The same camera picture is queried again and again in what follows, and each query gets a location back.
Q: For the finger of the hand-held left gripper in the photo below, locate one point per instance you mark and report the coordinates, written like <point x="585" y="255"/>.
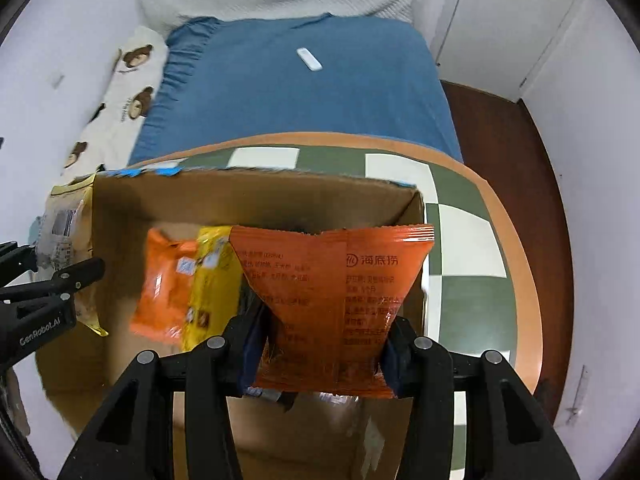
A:
<point x="15" y="257"/>
<point x="75" y="275"/>

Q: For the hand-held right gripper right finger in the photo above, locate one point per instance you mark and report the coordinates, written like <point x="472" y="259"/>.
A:
<point x="395" y="360"/>

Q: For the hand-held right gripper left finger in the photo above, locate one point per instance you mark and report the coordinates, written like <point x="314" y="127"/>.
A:
<point x="252" y="347"/>

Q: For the clear packet with yellow edge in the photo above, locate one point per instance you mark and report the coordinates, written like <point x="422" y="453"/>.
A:
<point x="70" y="240"/>

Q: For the large orange snack packet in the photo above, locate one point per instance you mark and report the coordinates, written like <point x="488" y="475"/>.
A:
<point x="330" y="300"/>

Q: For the brown cardboard box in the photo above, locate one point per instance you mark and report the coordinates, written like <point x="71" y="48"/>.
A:
<point x="280" y="200"/>

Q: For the light blue cloth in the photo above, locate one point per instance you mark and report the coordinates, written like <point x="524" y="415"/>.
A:
<point x="37" y="229"/>

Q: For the yellow snack packet black print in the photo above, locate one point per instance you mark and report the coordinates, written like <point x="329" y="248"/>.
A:
<point x="215" y="280"/>

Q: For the small orange snack packet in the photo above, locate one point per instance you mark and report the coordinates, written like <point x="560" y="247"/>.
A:
<point x="162" y="290"/>

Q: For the bear print pillow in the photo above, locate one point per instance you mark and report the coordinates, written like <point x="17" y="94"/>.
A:
<point x="120" y="110"/>

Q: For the blue bed sheet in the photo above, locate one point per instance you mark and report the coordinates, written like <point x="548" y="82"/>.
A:
<point x="300" y="105"/>

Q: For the white remote control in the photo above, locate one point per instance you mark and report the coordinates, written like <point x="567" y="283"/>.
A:
<point x="309" y="59"/>

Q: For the white door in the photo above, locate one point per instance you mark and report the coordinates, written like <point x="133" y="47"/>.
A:
<point x="505" y="25"/>

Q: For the white wall socket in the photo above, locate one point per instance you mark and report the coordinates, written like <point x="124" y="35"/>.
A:
<point x="579" y="392"/>

